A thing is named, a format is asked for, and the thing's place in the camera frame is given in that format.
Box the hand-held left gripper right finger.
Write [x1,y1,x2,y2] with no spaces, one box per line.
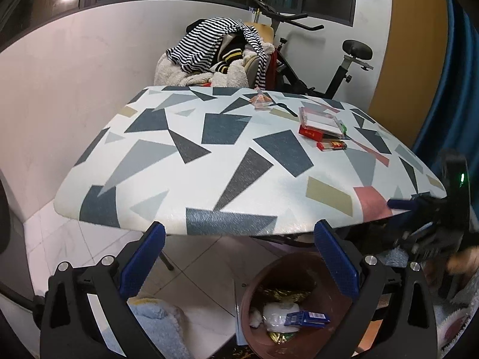
[314,220,438,359]

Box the brown round bin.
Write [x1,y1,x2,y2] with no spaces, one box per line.
[240,251,379,359]

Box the wooden chair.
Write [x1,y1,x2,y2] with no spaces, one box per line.
[155,24,279,90]

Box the clear plastic case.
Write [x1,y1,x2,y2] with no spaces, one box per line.
[298,107,347,135]

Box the gold foil bag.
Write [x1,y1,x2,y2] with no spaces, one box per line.
[261,288,312,303]

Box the geometric patterned table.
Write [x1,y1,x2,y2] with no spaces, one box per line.
[54,85,448,272]

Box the blue curtain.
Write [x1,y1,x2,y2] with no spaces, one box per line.
[412,0,479,232]

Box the yellow wooden panel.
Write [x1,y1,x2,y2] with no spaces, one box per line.
[369,0,450,144]

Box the white fleece garment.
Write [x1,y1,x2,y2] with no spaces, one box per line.
[154,41,275,88]

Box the red cigarette box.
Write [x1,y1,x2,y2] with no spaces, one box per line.
[298,126,327,142]

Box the person's right hand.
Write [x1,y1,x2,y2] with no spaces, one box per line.
[447,247,479,274]

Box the red garment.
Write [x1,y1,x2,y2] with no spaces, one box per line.
[269,49,281,91]

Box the orange snack packet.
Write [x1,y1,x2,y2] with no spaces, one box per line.
[249,88,274,110]

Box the white plastic bag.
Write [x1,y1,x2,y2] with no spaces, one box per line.
[263,302,301,333]

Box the black white striped shirt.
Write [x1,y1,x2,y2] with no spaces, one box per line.
[166,17,270,91]

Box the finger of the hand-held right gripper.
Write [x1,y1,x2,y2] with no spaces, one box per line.
[393,224,440,261]
[387,194,443,215]

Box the white tissue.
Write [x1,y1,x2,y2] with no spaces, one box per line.
[249,307,265,330]

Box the black yellow striped garment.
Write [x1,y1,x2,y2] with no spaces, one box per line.
[210,36,245,74]

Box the black exercise bike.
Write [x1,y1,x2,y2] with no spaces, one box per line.
[249,0,375,100]

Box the red lighter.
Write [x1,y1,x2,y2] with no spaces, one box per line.
[316,140,348,152]

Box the blue printed box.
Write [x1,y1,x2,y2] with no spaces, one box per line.
[284,311,332,328]

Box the black plastic spoon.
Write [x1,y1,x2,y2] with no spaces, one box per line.
[271,101,298,116]

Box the light blue fluffy cloth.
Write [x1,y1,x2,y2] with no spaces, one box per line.
[127,297,192,359]

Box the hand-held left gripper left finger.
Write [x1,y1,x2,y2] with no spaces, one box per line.
[39,221,167,359]

